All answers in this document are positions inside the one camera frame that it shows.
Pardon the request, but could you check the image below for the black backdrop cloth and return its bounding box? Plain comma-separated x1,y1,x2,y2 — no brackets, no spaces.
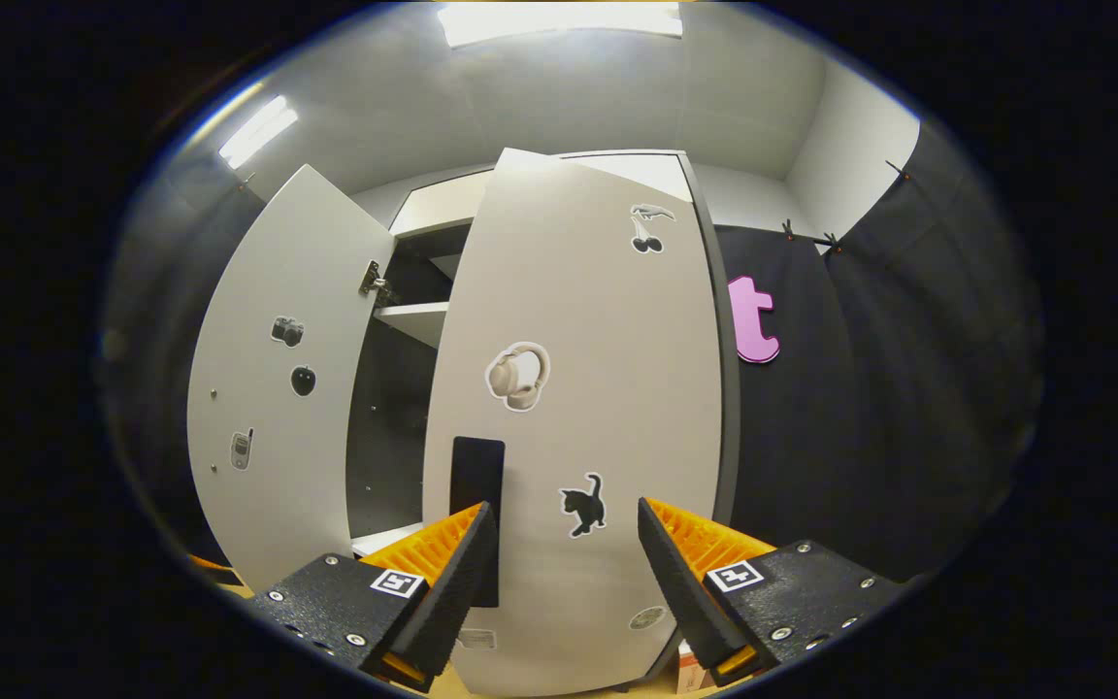
98,116,1045,588

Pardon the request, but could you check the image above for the narrow ceiling light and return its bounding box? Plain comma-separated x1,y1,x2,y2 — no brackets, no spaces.
219,94,299,171

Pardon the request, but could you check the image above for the grey shoe cabinet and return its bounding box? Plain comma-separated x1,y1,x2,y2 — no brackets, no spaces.
345,148,744,692

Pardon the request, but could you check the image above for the black right door handle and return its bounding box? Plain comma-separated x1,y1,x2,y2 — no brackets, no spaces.
450,437,506,609

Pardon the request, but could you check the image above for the red and white book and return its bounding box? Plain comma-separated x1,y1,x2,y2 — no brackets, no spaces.
677,636,715,695

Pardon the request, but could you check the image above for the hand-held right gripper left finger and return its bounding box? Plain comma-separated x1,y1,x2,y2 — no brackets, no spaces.
248,500,500,694

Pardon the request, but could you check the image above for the wide ceiling light panel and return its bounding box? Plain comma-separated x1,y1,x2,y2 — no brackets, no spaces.
438,0,683,50

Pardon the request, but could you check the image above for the grey cabinet door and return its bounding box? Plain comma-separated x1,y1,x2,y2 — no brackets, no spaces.
423,148,725,696
187,163,395,593

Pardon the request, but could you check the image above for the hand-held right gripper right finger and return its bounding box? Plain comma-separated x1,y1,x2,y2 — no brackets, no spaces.
637,497,909,688

